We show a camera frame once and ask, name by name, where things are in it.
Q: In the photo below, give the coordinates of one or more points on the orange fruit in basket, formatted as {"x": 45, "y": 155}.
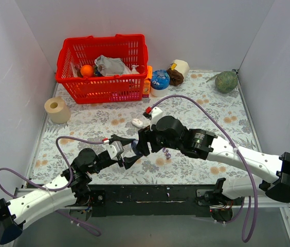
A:
{"x": 87, "y": 71}

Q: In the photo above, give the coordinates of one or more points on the green melon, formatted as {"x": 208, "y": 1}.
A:
{"x": 226, "y": 81}

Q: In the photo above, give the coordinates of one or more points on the white pump bottle in basket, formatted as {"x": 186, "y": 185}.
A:
{"x": 134, "y": 69}

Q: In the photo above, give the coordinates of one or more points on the beige paper roll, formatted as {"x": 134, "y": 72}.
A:
{"x": 57, "y": 110}

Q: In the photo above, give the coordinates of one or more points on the grey crumpled bag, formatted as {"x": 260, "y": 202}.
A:
{"x": 111, "y": 66}

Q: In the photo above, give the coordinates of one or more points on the lavender earbud charging case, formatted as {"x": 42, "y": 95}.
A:
{"x": 134, "y": 147}

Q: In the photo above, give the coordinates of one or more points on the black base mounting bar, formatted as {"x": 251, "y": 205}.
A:
{"x": 151, "y": 200}

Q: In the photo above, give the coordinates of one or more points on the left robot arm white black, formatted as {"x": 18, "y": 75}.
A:
{"x": 68, "y": 188}

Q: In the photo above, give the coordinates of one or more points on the orange purple carton box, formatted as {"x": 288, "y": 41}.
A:
{"x": 147, "y": 83}

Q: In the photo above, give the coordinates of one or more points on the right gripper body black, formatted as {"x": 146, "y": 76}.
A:
{"x": 144, "y": 140}

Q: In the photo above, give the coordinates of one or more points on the red plastic shopping basket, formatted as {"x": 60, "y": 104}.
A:
{"x": 130, "y": 48}

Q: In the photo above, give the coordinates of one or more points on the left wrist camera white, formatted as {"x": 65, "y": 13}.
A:
{"x": 115, "y": 149}

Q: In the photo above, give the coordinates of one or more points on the purple earbud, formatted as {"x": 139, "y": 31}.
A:
{"x": 164, "y": 150}

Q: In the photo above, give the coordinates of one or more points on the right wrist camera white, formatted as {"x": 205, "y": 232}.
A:
{"x": 154, "y": 114}

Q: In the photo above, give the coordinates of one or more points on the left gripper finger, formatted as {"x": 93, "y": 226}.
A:
{"x": 120, "y": 142}
{"x": 128, "y": 162}

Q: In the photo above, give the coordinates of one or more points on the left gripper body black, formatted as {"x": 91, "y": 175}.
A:
{"x": 120, "y": 159}

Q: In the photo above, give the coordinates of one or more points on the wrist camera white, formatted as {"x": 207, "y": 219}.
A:
{"x": 115, "y": 149}
{"x": 154, "y": 114}

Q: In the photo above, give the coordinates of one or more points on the white blue lidded tub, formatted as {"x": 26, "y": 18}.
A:
{"x": 159, "y": 83}

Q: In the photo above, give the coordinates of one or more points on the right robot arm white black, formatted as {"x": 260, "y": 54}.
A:
{"x": 267, "y": 174}

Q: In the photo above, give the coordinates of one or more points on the purple earbud right one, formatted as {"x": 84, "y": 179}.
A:
{"x": 168, "y": 156}

